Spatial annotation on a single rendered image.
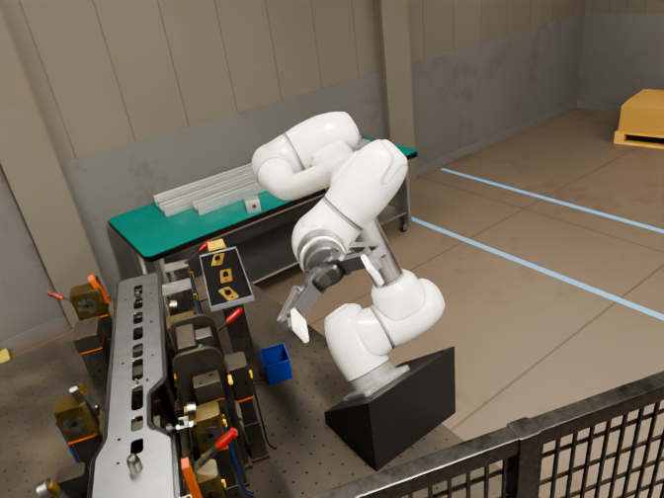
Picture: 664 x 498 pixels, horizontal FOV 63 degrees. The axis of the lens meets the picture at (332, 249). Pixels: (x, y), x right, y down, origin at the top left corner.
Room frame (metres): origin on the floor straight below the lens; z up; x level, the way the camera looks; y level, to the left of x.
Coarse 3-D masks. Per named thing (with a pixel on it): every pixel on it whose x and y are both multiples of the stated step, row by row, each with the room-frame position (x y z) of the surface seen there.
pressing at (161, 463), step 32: (128, 288) 1.90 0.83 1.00; (160, 288) 1.86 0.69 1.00; (128, 320) 1.66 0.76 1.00; (160, 320) 1.63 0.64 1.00; (128, 352) 1.47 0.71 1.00; (160, 352) 1.45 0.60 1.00; (128, 384) 1.30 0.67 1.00; (160, 384) 1.28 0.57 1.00; (128, 416) 1.17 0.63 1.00; (128, 448) 1.05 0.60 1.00; (160, 448) 1.03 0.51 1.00; (96, 480) 0.96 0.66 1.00; (128, 480) 0.94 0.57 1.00; (160, 480) 0.93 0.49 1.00
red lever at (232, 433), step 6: (228, 432) 0.91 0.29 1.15; (234, 432) 0.91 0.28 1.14; (222, 438) 0.91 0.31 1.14; (228, 438) 0.90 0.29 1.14; (216, 444) 0.90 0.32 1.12; (222, 444) 0.90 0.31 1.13; (210, 450) 0.90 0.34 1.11; (216, 450) 0.90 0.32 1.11; (204, 456) 0.90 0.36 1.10; (210, 456) 0.89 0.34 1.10; (198, 462) 0.89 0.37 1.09; (204, 462) 0.89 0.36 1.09; (198, 468) 0.88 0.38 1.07
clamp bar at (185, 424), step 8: (184, 416) 0.91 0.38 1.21; (168, 424) 0.89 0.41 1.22; (176, 424) 0.90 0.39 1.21; (184, 424) 0.89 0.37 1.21; (192, 424) 0.89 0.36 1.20; (168, 432) 0.87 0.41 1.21; (184, 432) 0.87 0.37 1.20; (184, 440) 0.87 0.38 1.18; (184, 448) 0.87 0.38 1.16; (192, 448) 0.88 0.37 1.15; (184, 456) 0.87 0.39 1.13; (192, 456) 0.87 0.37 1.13; (192, 464) 0.87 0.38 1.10
